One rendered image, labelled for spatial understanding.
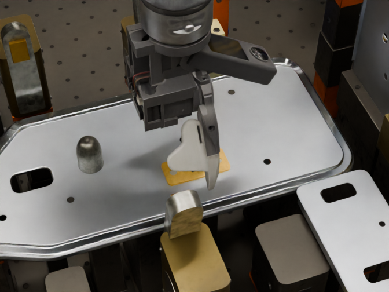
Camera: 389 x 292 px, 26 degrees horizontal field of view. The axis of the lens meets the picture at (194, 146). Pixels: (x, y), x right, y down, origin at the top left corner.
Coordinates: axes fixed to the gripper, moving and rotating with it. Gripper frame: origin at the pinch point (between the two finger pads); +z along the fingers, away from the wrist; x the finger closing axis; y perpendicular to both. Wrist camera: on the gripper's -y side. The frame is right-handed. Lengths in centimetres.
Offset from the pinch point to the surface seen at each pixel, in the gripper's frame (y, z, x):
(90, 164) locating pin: 12.9, 3.1, -3.4
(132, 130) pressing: 5.9, 4.9, -8.8
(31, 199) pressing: 20.9, 4.9, -1.8
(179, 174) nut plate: 2.3, 4.6, 0.5
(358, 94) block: -25.3, 4.9, -5.0
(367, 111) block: -25.2, 5.0, -1.7
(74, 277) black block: 18.4, 5.9, 10.1
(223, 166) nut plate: -3.3, 4.6, 1.2
